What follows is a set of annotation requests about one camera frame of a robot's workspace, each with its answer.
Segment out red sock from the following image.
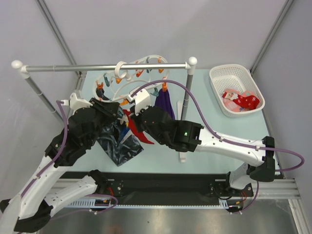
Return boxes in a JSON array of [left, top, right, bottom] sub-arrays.
[[122, 109, 154, 144]]

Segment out white round clip hanger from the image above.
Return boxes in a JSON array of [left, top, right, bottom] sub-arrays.
[[93, 55, 168, 102]]

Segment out santa christmas sock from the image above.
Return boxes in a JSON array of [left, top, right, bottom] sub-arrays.
[[221, 88, 260, 110]]

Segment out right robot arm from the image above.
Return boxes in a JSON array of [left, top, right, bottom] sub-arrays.
[[129, 106, 275, 195]]

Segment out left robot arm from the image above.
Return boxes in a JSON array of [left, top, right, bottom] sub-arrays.
[[0, 98, 122, 234]]

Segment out purple cloth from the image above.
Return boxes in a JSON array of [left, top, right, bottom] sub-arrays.
[[155, 89, 175, 119]]

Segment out dark patterned shorts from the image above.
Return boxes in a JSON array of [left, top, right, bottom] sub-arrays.
[[96, 87, 144, 167]]

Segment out pink sock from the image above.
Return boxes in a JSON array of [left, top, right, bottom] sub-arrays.
[[223, 90, 256, 113]]

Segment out white silver clothes rack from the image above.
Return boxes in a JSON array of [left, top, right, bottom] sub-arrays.
[[11, 57, 197, 175]]

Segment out white plastic basket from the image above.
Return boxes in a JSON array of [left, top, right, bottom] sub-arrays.
[[209, 64, 265, 117]]

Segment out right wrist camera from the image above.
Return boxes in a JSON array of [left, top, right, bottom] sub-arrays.
[[126, 86, 151, 116]]

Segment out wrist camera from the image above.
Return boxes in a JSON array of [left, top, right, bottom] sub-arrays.
[[126, 86, 151, 116], [61, 90, 93, 114]]

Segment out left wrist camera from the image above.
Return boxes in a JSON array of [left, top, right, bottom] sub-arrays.
[[61, 90, 93, 114]]

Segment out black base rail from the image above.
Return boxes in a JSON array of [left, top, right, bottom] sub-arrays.
[[104, 173, 230, 206]]

